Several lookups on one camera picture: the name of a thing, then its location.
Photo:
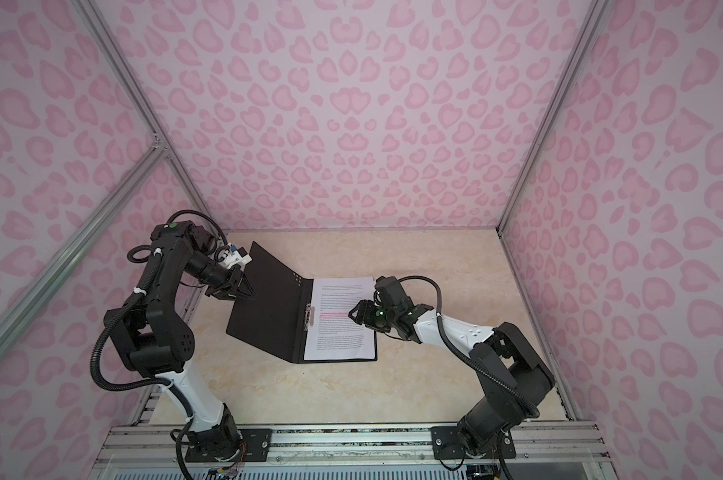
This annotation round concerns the aluminium corner post right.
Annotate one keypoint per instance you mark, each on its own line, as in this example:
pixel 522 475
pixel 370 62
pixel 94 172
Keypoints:
pixel 596 15

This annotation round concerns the blue folder with black inside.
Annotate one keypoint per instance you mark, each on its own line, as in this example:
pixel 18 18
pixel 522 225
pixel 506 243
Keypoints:
pixel 272 321

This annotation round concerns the printed paper sheet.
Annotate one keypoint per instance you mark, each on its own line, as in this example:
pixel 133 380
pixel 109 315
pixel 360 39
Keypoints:
pixel 333 336

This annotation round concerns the silver folder clip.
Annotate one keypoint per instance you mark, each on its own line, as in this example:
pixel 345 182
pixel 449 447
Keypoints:
pixel 308 318

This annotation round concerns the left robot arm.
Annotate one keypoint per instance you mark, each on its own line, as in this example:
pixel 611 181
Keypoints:
pixel 145 342

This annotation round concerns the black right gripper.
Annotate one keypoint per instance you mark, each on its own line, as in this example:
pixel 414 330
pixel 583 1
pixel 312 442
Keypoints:
pixel 365 308

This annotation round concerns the aluminium corner post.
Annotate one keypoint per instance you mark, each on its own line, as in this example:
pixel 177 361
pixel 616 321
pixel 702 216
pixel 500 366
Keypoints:
pixel 596 15
pixel 105 40

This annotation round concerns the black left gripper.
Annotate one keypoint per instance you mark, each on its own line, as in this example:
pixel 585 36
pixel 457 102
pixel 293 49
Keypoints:
pixel 233 287

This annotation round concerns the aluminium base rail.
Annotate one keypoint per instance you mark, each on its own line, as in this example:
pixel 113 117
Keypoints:
pixel 534 450

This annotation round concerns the aluminium diagonal wall bar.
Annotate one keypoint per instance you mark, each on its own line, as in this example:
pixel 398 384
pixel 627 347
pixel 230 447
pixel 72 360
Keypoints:
pixel 16 319

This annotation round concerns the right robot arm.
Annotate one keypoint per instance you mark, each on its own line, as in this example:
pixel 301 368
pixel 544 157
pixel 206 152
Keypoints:
pixel 513 377

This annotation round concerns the aluminium corner post left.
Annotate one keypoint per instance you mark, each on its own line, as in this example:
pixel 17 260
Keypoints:
pixel 105 40

